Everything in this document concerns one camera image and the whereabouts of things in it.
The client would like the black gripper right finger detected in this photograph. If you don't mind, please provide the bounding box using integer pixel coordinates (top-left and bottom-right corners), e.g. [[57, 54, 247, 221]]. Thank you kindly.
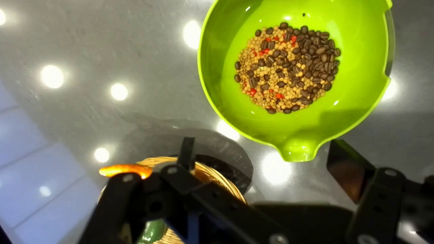
[[327, 139, 434, 244]]

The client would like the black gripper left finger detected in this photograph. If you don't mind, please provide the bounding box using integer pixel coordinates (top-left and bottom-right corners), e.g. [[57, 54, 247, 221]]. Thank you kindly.
[[79, 135, 291, 244]]

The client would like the small wicker basket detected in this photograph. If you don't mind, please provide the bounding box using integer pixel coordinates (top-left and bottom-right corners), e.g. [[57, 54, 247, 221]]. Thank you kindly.
[[135, 154, 249, 244]]

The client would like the green plastic bowl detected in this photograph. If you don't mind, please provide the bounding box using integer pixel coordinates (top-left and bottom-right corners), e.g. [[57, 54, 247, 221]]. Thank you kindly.
[[197, 0, 396, 164]]

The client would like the brown bean mix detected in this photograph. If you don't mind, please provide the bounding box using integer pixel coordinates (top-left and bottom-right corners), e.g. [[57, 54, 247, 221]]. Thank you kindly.
[[232, 20, 344, 115]]

